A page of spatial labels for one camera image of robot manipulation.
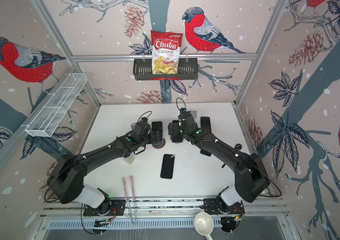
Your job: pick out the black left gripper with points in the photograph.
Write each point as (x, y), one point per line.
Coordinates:
(154, 140)

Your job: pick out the purple phone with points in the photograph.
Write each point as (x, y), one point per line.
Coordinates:
(175, 132)

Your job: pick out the green-edged phone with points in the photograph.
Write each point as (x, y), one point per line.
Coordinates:
(157, 131)

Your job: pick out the black phone with teal edge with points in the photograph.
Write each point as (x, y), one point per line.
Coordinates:
(206, 153)

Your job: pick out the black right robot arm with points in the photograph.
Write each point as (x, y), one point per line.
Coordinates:
(250, 174)

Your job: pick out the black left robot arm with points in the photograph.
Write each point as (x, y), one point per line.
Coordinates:
(67, 178)

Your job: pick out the white phone stand rear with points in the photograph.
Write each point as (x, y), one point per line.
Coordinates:
(194, 114)

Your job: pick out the round wooden stand left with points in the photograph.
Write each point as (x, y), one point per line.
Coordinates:
(158, 146)

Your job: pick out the pink chopstick right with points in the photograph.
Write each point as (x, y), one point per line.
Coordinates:
(133, 200)

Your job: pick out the red Chuba cassava chips bag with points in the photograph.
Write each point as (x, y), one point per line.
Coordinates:
(166, 50)

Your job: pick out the white ladle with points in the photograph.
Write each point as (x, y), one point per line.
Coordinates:
(204, 225)

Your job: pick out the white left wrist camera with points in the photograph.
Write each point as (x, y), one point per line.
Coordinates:
(134, 124)

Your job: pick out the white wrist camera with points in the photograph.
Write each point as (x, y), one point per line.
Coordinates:
(183, 113)
(134, 124)

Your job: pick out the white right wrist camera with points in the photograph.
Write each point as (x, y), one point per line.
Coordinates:
(183, 113)

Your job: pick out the black wire wall basket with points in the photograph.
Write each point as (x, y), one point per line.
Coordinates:
(187, 70)

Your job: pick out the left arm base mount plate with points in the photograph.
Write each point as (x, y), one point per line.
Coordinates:
(110, 207)

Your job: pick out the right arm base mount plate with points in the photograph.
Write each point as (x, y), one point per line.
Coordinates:
(218, 207)

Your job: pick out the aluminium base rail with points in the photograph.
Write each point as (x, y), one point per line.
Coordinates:
(151, 213)

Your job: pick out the white mesh wall shelf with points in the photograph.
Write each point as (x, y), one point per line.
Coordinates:
(48, 119)

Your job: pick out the aluminium frame right corner post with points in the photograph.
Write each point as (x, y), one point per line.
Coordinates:
(277, 13)

